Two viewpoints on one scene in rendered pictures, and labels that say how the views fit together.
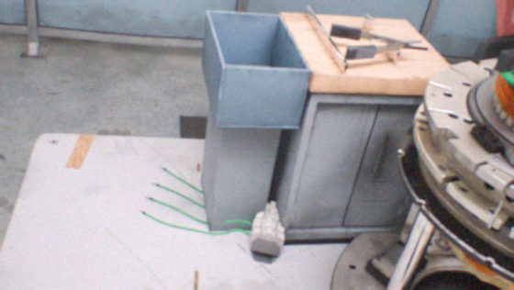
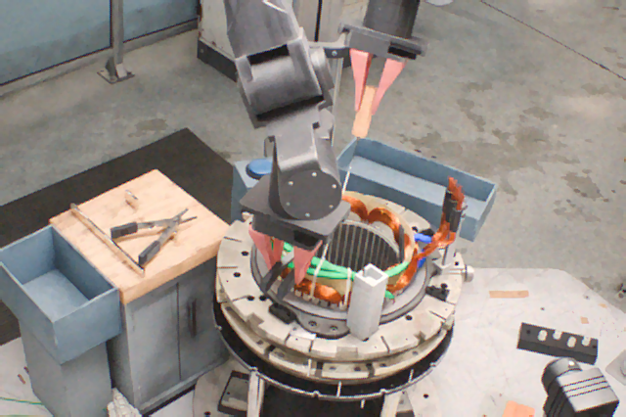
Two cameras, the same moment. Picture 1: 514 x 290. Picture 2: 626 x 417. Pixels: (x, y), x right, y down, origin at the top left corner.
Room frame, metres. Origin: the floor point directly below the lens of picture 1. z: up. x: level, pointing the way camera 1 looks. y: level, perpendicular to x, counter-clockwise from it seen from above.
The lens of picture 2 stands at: (-0.22, 0.21, 1.88)
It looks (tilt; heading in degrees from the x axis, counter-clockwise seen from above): 38 degrees down; 327
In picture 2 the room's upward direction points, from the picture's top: 7 degrees clockwise
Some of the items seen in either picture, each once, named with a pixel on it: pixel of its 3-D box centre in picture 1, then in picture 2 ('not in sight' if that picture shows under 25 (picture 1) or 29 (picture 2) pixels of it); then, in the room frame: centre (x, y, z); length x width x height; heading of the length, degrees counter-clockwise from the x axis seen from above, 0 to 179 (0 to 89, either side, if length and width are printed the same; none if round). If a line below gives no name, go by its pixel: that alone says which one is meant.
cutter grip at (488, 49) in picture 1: (497, 47); (271, 276); (0.42, -0.18, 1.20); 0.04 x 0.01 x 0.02; 125
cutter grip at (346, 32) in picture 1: (345, 32); (123, 230); (0.69, -0.10, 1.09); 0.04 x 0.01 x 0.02; 91
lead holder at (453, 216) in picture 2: not in sight; (452, 209); (0.44, -0.43, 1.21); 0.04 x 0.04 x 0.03; 19
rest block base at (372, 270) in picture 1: (396, 264); (240, 393); (0.58, -0.23, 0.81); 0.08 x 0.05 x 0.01; 137
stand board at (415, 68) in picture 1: (363, 51); (140, 232); (0.72, -0.13, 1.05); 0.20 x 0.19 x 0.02; 106
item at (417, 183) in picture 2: not in sight; (402, 245); (0.67, -0.57, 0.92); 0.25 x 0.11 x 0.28; 34
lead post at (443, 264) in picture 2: not in sight; (451, 234); (0.45, -0.45, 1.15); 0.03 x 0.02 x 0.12; 101
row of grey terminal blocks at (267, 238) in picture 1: (268, 228); (122, 413); (0.62, -0.05, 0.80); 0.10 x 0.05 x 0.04; 177
